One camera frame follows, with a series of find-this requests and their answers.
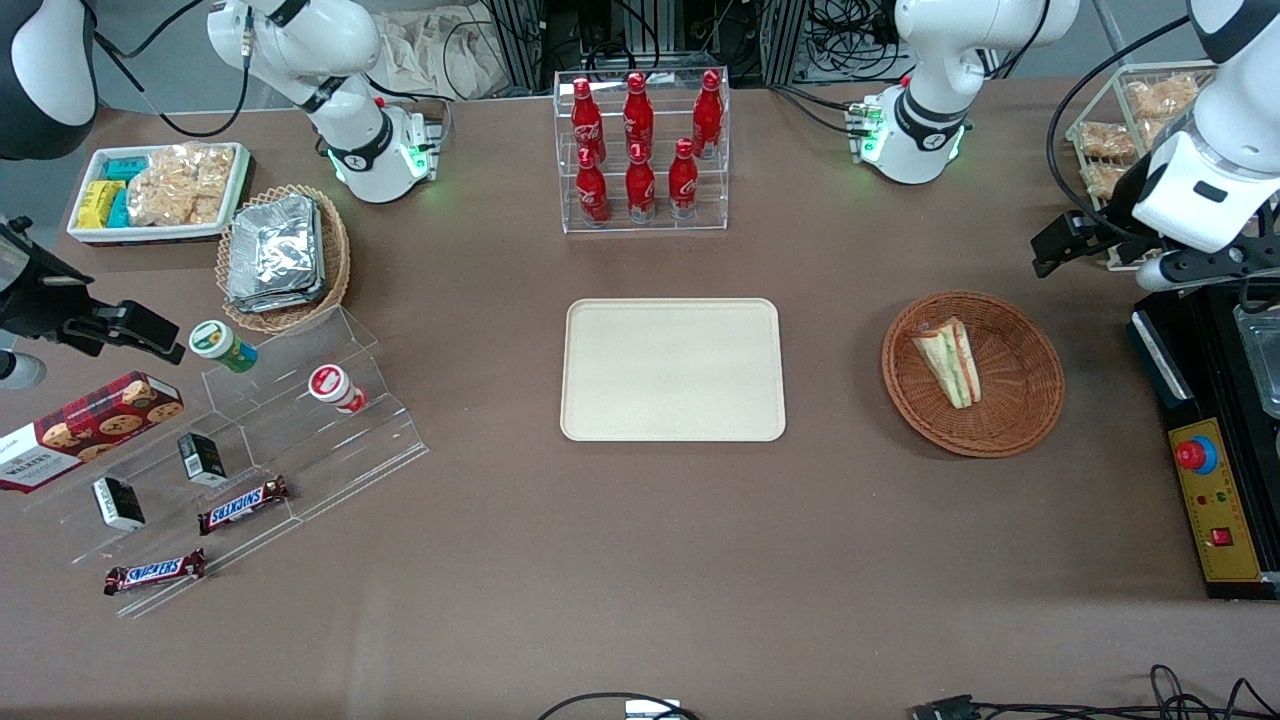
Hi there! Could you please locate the grey metal pole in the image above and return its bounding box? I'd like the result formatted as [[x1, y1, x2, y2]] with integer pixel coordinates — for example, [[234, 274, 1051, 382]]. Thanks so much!
[[1090, 0, 1129, 49]]

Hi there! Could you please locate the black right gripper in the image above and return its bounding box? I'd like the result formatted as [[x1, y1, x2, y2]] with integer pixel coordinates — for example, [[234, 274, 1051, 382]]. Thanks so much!
[[0, 218, 188, 364]]

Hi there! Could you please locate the green lidded snack cup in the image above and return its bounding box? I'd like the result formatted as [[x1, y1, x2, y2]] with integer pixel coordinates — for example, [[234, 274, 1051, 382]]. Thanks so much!
[[189, 320, 259, 374]]

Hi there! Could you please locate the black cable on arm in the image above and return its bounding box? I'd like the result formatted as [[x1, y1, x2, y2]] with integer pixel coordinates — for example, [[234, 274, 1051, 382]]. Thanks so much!
[[92, 0, 253, 139], [1046, 14, 1193, 243]]

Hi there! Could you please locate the white wire rack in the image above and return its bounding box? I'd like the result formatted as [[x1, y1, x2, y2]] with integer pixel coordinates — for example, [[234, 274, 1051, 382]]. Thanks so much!
[[1065, 62, 1223, 273]]

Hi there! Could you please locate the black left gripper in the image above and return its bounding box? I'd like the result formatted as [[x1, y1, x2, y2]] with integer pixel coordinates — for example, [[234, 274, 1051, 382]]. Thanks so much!
[[1032, 192, 1153, 279]]

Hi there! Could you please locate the round brown wicker basket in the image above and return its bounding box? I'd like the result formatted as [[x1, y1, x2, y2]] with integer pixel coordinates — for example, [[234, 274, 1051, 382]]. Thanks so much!
[[881, 290, 1065, 459]]

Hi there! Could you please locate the clear bag of crackers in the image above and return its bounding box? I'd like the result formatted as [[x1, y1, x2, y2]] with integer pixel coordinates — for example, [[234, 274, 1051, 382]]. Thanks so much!
[[127, 143, 236, 228]]

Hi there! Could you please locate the yellow snack packet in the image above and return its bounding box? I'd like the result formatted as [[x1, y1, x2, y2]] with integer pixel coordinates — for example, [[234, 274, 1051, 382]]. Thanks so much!
[[77, 180, 126, 230]]

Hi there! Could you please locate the red cola bottle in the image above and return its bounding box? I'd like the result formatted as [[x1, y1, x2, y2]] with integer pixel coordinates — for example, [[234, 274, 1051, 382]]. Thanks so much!
[[668, 138, 700, 220], [626, 143, 658, 223], [693, 69, 724, 161], [623, 72, 655, 159], [570, 77, 607, 166], [576, 147, 611, 227]]

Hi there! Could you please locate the silver foil pouch stack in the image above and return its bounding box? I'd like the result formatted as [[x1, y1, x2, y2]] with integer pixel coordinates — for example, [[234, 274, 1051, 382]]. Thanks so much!
[[226, 194, 327, 314]]

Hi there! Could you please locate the brown Snickers bar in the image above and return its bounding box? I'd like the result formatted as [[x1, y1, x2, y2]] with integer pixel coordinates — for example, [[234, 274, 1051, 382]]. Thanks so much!
[[103, 548, 207, 597], [197, 476, 292, 536]]

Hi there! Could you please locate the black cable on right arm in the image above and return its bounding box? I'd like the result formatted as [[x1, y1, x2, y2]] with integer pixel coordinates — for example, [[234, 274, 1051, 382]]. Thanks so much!
[[92, 0, 253, 139]]

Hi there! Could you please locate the beige plastic tray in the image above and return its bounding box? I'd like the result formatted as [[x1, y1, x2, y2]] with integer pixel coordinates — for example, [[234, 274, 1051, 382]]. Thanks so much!
[[560, 298, 787, 443]]

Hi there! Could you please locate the black control box yellow panel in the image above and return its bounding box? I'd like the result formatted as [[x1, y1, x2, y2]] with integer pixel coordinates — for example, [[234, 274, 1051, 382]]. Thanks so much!
[[1128, 275, 1280, 601]]

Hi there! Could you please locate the clear plastic container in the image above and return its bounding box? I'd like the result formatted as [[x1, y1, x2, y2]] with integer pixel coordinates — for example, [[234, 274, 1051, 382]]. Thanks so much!
[[1233, 302, 1280, 419]]

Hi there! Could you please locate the black tangled cable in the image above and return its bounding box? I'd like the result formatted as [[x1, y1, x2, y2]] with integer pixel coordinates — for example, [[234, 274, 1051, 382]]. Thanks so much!
[[970, 664, 1280, 720]]

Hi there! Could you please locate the triangle sandwich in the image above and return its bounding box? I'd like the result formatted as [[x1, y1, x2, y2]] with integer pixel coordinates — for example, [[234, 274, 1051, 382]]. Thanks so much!
[[910, 317, 983, 411]]

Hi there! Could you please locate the red tartan cookie box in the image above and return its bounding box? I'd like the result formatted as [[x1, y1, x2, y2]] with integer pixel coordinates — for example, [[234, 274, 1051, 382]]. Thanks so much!
[[0, 371, 185, 493]]

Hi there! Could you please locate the red lidded snack cup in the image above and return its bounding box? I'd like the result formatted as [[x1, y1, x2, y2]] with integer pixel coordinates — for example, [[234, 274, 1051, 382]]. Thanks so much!
[[307, 364, 368, 415]]

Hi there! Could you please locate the white rectangular snack tray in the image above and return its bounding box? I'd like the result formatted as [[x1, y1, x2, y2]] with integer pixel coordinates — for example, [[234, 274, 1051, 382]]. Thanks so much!
[[67, 142, 253, 247]]

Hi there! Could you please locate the oval wicker basket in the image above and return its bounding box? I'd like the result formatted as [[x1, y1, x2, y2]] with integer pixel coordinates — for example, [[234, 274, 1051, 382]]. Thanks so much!
[[216, 184, 352, 335]]

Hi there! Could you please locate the beige cloth bag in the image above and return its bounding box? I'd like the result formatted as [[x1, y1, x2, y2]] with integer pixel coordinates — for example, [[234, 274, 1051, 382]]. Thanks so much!
[[375, 8, 513, 101]]

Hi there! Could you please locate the clear acrylic bottle rack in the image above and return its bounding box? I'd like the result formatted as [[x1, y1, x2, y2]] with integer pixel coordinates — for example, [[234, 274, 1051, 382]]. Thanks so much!
[[553, 68, 731, 235]]

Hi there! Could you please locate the small black carton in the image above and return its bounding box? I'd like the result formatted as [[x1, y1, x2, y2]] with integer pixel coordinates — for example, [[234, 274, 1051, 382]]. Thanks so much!
[[92, 477, 147, 532], [177, 432, 228, 488]]

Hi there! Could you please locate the clear acrylic stepped display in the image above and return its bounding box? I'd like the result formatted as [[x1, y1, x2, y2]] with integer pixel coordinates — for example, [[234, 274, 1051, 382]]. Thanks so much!
[[25, 305, 431, 619]]

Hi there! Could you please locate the black looped cable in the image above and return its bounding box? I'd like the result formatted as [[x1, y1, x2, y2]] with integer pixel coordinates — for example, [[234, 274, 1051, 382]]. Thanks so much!
[[537, 692, 701, 720]]

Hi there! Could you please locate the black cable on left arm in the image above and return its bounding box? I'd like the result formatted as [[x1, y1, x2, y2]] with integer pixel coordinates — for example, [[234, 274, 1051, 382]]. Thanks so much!
[[1046, 14, 1193, 243]]

